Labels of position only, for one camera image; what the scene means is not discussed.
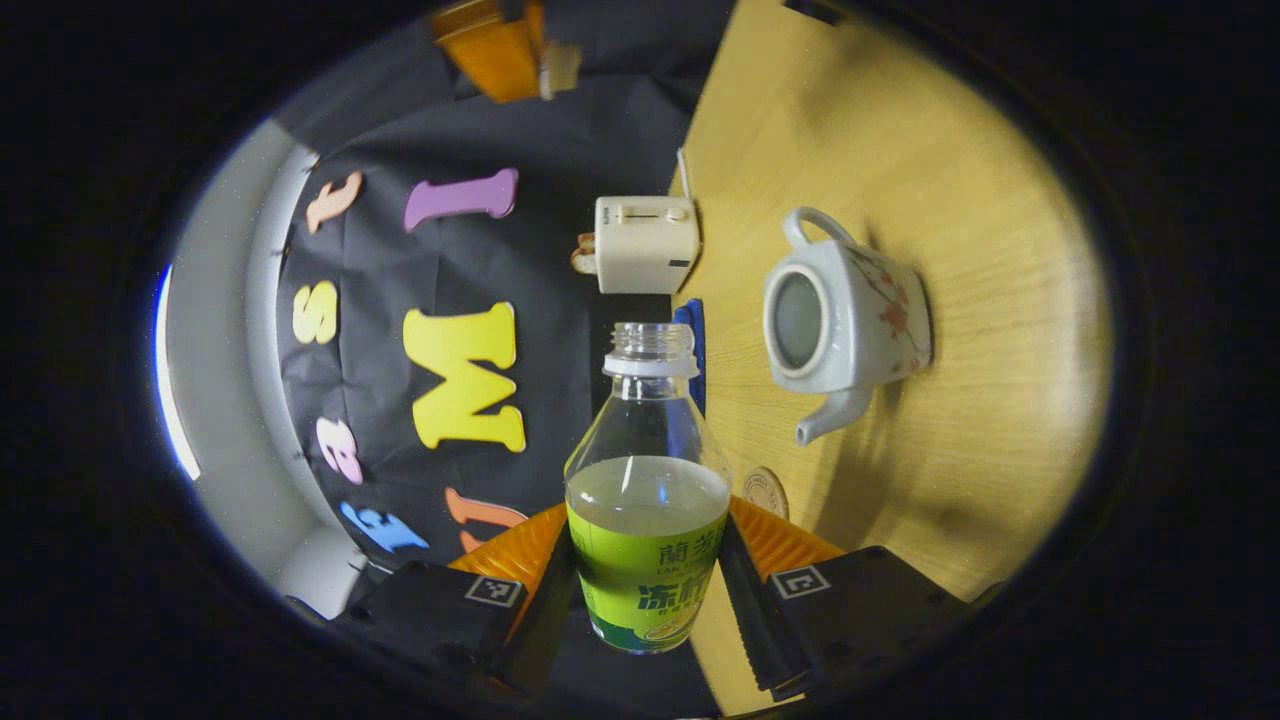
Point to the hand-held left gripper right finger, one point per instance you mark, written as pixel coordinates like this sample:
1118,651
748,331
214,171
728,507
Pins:
750,610

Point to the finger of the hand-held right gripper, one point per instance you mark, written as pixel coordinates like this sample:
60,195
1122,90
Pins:
495,50

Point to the round brown coaster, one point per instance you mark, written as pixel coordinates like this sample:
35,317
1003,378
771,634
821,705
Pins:
768,492

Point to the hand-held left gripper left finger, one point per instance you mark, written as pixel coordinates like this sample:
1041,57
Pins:
545,620

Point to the blue towel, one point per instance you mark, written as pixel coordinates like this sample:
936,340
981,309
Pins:
692,330

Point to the toasted bread slice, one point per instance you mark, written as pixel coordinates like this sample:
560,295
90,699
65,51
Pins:
584,255

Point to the black backdrop cloth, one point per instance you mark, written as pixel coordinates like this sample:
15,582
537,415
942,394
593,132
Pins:
560,400

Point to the green label water bottle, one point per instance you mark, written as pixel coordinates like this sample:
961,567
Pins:
645,570

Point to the white floral teacup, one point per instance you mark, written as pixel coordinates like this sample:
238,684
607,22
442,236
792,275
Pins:
870,320

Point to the white toaster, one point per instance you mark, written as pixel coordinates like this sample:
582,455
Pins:
645,245

